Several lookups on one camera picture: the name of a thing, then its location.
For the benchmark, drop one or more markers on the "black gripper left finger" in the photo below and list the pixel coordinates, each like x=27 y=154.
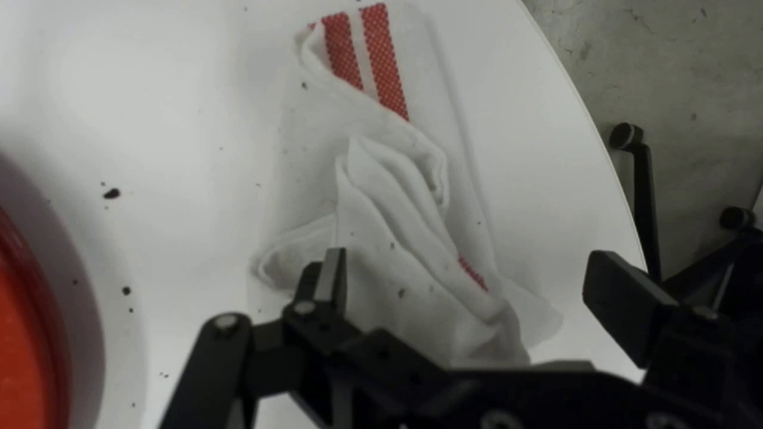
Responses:
x=336 y=373

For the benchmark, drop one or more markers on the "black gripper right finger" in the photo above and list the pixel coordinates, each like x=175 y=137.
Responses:
x=703 y=368

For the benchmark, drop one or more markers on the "white red-striped tea towel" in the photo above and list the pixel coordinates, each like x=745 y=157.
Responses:
x=370 y=157

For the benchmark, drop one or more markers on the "red plate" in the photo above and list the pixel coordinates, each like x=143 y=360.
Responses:
x=52 y=339

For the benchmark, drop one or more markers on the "black office chair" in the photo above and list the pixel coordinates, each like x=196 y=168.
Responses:
x=703 y=240

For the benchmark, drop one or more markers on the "round white table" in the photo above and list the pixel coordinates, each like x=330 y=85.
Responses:
x=137 y=142

